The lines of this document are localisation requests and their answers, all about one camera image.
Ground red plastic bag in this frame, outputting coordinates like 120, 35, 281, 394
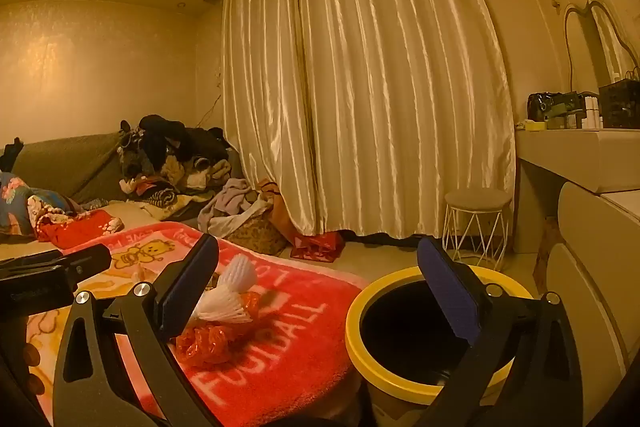
175, 292, 261, 368

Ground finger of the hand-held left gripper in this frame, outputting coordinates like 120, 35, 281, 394
52, 244, 113, 290

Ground floral quilt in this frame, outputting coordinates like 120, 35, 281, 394
0, 172, 81, 238

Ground brown patterned bag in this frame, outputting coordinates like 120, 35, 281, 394
227, 212, 288, 255

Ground white drawer cabinet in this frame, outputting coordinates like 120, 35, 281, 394
545, 179, 640, 408

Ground red shopping bag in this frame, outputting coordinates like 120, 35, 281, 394
290, 232, 346, 264

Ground lavender cloth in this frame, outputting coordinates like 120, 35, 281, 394
197, 178, 273, 238

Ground cream satin curtain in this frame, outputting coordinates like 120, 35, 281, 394
220, 0, 516, 243

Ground orange bag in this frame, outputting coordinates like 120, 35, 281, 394
255, 179, 301, 243

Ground wavy framed mirror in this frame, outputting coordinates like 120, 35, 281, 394
565, 0, 640, 88

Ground white cosmetic bottles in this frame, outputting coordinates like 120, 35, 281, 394
582, 92, 601, 128

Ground white plastic bag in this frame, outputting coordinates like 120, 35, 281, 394
190, 254, 258, 324

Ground grey padded headboard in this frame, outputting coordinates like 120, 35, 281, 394
10, 132, 126, 202

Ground pink printed blanket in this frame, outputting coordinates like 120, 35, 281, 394
25, 221, 363, 427

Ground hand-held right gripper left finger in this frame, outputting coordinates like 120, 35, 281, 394
52, 233, 223, 427

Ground yellow rimmed black trash bin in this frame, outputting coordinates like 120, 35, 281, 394
345, 264, 536, 408

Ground dark storage box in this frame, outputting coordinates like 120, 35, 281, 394
598, 79, 640, 130

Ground pile of dark clothes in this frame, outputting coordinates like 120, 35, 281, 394
117, 114, 246, 208

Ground white dressing table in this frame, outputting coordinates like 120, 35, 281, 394
515, 127, 640, 253

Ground black handbag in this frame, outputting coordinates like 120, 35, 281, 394
527, 92, 583, 122

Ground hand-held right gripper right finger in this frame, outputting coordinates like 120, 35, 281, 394
417, 236, 585, 427

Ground red cloth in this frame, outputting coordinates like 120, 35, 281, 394
37, 208, 123, 244

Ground white wire stool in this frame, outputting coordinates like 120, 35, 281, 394
442, 189, 513, 270

